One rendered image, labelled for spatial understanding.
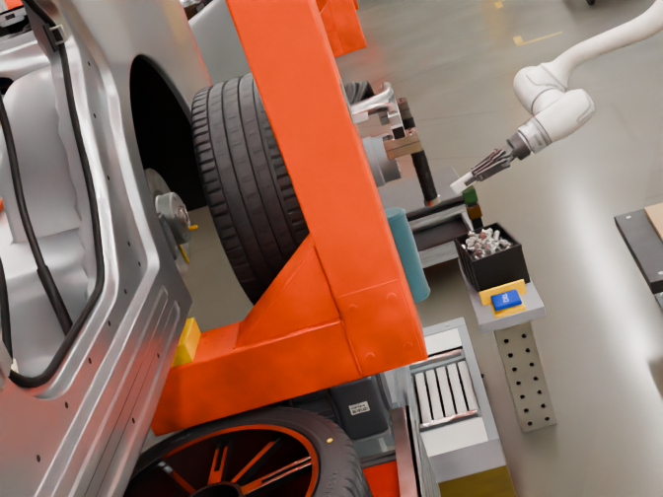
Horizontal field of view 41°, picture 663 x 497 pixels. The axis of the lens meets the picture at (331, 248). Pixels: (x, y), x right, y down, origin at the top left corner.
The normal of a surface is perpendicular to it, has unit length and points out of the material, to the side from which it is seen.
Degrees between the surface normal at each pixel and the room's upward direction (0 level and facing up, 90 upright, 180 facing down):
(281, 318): 90
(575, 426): 0
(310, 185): 90
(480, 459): 0
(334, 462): 0
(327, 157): 90
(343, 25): 90
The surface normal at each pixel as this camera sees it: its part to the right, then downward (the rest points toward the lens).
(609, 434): -0.31, -0.88
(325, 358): 0.00, 0.38
